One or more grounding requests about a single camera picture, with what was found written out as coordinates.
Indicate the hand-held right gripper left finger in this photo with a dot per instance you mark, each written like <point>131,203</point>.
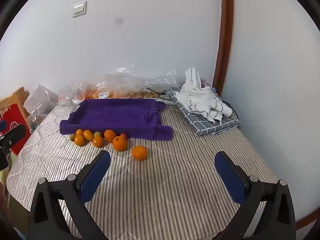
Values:
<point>96,177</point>

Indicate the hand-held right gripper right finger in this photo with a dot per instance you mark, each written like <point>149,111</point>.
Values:
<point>230,177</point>

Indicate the orange tangerine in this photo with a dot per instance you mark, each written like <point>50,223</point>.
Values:
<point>88,135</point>
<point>110,135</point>
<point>80,140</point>
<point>139,152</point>
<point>79,132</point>
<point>120,143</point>
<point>98,141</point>

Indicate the small green tangerine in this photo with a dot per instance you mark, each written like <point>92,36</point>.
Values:
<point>72,137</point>
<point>98,134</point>

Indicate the small red fruit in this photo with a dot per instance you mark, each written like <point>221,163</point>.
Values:
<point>123,136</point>

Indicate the purple towel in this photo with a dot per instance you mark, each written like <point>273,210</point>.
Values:
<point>112,115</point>

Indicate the red paper bag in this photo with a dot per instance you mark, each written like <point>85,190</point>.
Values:
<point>15,120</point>

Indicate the clear water bottle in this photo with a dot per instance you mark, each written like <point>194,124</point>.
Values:
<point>35,121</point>

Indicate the yellow-green bed sheet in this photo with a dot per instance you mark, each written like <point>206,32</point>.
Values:
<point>6,175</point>

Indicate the grey plastic bag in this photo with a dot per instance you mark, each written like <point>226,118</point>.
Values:
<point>41,100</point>

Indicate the grey checked folded cloth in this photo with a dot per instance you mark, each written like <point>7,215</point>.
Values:
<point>212,126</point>

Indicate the striped quilt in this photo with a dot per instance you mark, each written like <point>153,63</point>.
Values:
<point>162,180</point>

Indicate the white striped towel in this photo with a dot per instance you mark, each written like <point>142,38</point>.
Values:
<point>197,100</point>

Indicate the clear plastic bag of oranges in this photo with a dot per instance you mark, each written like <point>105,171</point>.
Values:
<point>95,92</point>

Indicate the clear bag of brown nuts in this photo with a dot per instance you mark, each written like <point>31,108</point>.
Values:
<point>135,94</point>

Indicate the white light switch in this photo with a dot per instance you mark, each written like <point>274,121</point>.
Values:
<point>79,9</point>

